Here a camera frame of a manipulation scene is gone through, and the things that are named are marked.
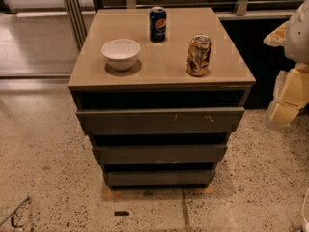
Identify small black floor object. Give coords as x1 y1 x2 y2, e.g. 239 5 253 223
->
114 211 129 216

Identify black cable loop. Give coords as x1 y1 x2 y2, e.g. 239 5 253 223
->
10 206 32 232

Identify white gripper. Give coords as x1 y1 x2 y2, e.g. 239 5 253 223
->
263 22 309 127

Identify orange patterned soda can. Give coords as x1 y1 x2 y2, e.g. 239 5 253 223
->
186 34 212 76

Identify metal rod on floor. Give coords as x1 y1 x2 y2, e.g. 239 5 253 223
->
0 194 29 226

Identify white ceramic bowl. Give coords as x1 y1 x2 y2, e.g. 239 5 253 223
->
101 39 140 71

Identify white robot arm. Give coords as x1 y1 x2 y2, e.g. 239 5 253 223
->
264 0 309 130

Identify grey drawer cabinet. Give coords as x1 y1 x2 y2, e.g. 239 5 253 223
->
69 8 255 174

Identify blue Pepsi can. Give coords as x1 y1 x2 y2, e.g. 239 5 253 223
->
149 6 166 43

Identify grey drawer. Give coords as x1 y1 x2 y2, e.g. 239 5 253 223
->
103 170 215 187
76 107 244 135
93 144 227 164

